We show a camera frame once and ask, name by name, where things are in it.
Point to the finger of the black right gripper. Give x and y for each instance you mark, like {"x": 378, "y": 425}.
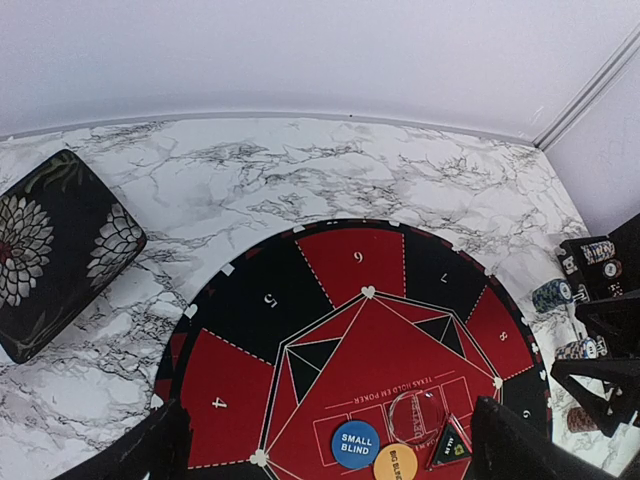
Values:
{"x": 617, "y": 320}

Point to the orange big blind button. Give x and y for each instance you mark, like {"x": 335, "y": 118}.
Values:
{"x": 395, "y": 461}

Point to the red brown chip stack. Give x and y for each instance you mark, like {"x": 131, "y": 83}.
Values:
{"x": 578, "y": 421}

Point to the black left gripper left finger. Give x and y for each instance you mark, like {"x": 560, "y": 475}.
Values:
{"x": 156, "y": 448}

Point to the triangular all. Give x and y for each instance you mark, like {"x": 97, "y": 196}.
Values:
{"x": 454, "y": 445}

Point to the round red black poker mat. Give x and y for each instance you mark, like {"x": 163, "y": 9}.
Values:
{"x": 329, "y": 323}

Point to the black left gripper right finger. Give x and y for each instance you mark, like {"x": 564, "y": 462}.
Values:
{"x": 504, "y": 446}

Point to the black floral box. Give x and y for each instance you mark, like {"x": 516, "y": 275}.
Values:
{"x": 64, "y": 238}

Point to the black poker chip case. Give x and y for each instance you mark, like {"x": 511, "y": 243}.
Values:
{"x": 602, "y": 267}

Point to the blue small blind button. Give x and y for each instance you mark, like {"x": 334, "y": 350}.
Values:
{"x": 355, "y": 444}

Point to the clear round dealer button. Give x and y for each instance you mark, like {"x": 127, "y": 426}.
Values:
{"x": 415, "y": 417}

